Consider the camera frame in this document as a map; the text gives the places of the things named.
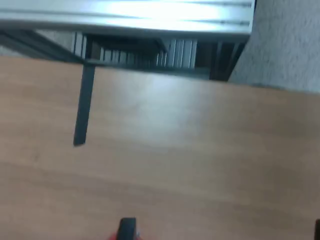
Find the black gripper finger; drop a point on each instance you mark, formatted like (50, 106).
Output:
(127, 228)
(318, 231)

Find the red plastic cup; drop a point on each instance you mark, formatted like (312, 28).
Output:
(113, 237)

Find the black tape strip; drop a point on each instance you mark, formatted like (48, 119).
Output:
(85, 105)

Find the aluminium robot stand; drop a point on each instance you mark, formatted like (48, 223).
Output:
(125, 20)

